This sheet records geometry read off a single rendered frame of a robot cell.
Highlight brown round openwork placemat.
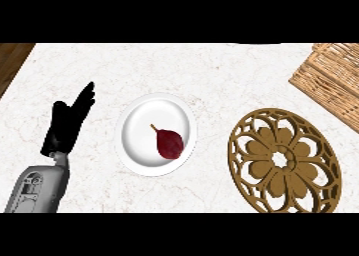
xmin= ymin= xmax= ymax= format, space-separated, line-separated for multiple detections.
xmin=227 ymin=107 xmax=345 ymax=214

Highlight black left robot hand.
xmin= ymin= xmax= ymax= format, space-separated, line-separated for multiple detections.
xmin=39 ymin=81 xmax=98 ymax=158

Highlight dark red pear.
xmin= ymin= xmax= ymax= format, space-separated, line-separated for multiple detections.
xmin=150 ymin=123 xmax=187 ymax=161

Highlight white round plate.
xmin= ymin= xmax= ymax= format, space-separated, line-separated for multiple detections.
xmin=114 ymin=92 xmax=198 ymax=178

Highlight wicker basket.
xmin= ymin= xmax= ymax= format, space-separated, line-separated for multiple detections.
xmin=287 ymin=42 xmax=359 ymax=141

